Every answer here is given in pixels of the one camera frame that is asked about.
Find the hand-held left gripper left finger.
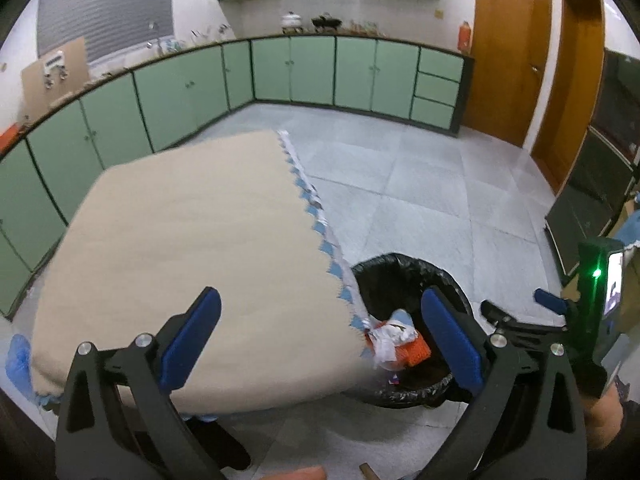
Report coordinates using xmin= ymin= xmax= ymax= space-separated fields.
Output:
xmin=55 ymin=286 xmax=223 ymax=480

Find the orange knitted cloth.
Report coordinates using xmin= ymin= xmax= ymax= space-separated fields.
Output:
xmin=400 ymin=335 xmax=431 ymax=367

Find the brown wooden door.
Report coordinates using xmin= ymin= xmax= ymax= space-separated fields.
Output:
xmin=530 ymin=0 xmax=606 ymax=193
xmin=462 ymin=0 xmax=553 ymax=148

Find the dark brown furniture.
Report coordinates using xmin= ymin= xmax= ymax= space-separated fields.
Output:
xmin=0 ymin=392 xmax=56 ymax=476

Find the green lower cabinet run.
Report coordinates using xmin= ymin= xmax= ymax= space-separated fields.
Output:
xmin=0 ymin=40 xmax=256 ymax=318

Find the person's right hand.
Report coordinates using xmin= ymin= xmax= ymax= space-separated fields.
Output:
xmin=582 ymin=395 xmax=626 ymax=452

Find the black framed panel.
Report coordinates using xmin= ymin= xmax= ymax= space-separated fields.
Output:
xmin=545 ymin=47 xmax=640 ymax=286

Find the grey window blind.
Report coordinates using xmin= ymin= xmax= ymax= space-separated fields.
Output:
xmin=36 ymin=0 xmax=176 ymax=58

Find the black lined trash bin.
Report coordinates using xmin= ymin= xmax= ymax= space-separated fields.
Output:
xmin=350 ymin=254 xmax=476 ymax=409

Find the white orange wrapper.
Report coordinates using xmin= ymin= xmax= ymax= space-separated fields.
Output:
xmin=372 ymin=324 xmax=418 ymax=370

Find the green cabinet run with drawers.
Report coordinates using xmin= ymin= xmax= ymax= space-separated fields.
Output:
xmin=250 ymin=34 xmax=475 ymax=137

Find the blue plastic bag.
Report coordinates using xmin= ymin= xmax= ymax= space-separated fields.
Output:
xmin=5 ymin=334 xmax=36 ymax=401

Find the brown cardboard sheet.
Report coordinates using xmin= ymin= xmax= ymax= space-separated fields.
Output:
xmin=21 ymin=36 xmax=91 ymax=106

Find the person's left hand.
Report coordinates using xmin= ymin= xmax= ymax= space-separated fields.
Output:
xmin=270 ymin=465 xmax=327 ymax=480

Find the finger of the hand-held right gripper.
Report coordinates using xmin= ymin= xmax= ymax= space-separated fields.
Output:
xmin=534 ymin=287 xmax=581 ymax=322
xmin=480 ymin=300 xmax=571 ymax=357

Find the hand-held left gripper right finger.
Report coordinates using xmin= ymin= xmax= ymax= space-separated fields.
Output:
xmin=417 ymin=287 xmax=587 ymax=480

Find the beige tablecloth with blue trim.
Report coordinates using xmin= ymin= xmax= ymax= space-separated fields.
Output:
xmin=30 ymin=129 xmax=373 ymax=416

